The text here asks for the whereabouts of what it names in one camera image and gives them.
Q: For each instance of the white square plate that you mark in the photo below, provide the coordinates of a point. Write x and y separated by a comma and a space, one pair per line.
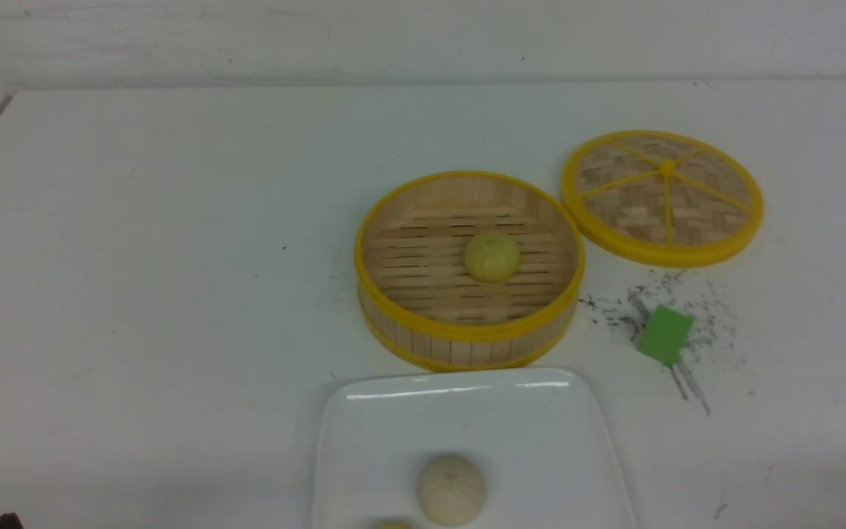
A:
536, 434

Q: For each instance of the white steamed bun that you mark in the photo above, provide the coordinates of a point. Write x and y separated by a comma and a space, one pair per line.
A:
451, 490

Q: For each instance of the yellow steamed bun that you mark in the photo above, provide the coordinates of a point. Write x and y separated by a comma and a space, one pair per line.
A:
491, 257

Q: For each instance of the bamboo steamer basket yellow rim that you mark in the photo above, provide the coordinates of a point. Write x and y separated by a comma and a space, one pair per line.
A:
419, 301

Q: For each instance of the dark left gripper finger tip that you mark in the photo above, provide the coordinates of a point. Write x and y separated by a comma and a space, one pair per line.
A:
10, 521

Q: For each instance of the green cube block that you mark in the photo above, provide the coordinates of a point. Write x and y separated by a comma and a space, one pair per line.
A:
665, 334

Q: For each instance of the yellow bun at bottom edge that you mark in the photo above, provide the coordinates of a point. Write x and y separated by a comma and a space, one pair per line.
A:
393, 524

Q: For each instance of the bamboo steamer lid yellow rim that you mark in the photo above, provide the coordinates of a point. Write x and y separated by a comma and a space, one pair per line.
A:
661, 199

